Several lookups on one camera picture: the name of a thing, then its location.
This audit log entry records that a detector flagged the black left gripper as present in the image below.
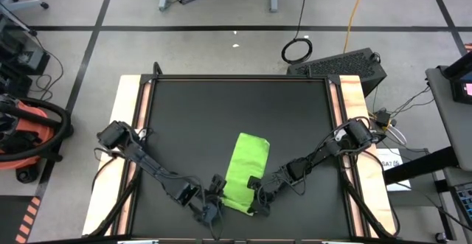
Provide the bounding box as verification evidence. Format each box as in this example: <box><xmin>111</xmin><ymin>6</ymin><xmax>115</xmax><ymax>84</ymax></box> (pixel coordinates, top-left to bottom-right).
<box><xmin>195</xmin><ymin>173</ymin><xmax>227</xmax><ymax>226</ymax></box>

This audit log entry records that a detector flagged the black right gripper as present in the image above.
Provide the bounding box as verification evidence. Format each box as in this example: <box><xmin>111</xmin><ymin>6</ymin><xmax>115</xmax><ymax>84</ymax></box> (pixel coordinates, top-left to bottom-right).
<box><xmin>246</xmin><ymin>166</ymin><xmax>294</xmax><ymax>217</ymax></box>

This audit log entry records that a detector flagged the green microfibre towel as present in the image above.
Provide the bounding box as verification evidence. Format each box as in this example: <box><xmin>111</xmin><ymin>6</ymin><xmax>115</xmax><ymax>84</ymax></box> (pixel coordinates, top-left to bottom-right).
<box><xmin>221</xmin><ymin>132</ymin><xmax>271</xmax><ymax>216</ymax></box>

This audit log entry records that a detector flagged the black table mat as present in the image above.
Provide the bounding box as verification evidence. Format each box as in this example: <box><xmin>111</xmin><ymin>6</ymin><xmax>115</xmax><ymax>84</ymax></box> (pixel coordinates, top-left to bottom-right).
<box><xmin>131</xmin><ymin>78</ymin><xmax>351</xmax><ymax>240</ymax></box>

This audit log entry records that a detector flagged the white paper sheet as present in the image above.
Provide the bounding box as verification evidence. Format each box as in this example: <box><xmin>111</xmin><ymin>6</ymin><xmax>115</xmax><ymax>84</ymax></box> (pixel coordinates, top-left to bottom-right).
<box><xmin>375</xmin><ymin>147</ymin><xmax>412</xmax><ymax>192</ymax></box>

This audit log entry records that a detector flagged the black perforated computer tower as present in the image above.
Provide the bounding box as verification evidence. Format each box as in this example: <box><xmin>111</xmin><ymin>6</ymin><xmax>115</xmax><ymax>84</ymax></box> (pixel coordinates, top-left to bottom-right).
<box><xmin>286</xmin><ymin>47</ymin><xmax>388</xmax><ymax>97</ymax></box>

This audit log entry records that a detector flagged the black metal beam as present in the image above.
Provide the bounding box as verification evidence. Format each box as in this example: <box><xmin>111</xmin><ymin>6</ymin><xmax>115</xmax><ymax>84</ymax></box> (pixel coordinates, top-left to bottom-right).
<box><xmin>383</xmin><ymin>146</ymin><xmax>460</xmax><ymax>185</ymax></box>

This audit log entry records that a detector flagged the orange vacuum cleaner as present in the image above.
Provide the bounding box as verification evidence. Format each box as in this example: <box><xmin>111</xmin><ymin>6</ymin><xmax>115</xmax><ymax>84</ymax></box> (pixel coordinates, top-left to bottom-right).
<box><xmin>0</xmin><ymin>93</ymin><xmax>74</xmax><ymax>184</ymax></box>

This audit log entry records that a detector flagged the orange black hazard mat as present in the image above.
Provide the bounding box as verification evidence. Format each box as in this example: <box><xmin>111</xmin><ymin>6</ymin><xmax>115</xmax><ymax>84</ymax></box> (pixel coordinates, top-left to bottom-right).
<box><xmin>0</xmin><ymin>195</ymin><xmax>42</xmax><ymax>244</ymax></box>

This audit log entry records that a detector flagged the keypad with blue keys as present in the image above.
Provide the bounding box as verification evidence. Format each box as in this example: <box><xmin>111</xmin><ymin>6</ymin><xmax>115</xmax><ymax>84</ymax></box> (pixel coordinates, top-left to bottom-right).
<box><xmin>454</xmin><ymin>183</ymin><xmax>472</xmax><ymax>223</ymax></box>

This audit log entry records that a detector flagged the grey side table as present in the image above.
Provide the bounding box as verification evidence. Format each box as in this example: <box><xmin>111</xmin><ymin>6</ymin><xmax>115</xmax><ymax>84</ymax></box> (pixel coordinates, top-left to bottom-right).
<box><xmin>426</xmin><ymin>66</ymin><xmax>472</xmax><ymax>173</ymax></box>

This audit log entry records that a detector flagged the black device with pink screen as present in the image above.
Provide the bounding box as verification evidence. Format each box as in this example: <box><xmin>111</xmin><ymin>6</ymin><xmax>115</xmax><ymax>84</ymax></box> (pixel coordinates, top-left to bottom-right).
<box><xmin>438</xmin><ymin>50</ymin><xmax>472</xmax><ymax>105</ymax></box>

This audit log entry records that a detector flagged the black equipment box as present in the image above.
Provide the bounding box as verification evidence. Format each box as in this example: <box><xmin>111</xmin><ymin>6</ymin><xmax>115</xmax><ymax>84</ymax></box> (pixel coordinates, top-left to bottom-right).
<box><xmin>0</xmin><ymin>13</ymin><xmax>51</xmax><ymax>75</ymax></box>

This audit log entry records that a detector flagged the black cable hub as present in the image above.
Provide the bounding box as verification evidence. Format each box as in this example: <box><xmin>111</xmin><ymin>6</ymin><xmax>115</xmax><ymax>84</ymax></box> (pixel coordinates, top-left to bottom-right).
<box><xmin>375</xmin><ymin>109</ymin><xmax>392</xmax><ymax>128</ymax></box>

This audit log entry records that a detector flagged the coiled black cable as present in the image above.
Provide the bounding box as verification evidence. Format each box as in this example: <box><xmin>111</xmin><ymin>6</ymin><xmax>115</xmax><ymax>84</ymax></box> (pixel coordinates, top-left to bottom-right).
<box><xmin>281</xmin><ymin>0</ymin><xmax>313</xmax><ymax>65</ymax></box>

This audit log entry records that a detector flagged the black vacuum hose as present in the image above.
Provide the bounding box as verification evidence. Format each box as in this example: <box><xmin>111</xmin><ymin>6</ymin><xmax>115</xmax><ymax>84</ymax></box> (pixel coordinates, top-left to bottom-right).
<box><xmin>0</xmin><ymin>96</ymin><xmax>73</xmax><ymax>162</ymax></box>

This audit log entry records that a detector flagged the yellow cable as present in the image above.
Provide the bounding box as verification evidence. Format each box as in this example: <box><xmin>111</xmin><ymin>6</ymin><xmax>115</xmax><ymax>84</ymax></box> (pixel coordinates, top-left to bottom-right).
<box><xmin>342</xmin><ymin>0</ymin><xmax>369</xmax><ymax>53</ymax></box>

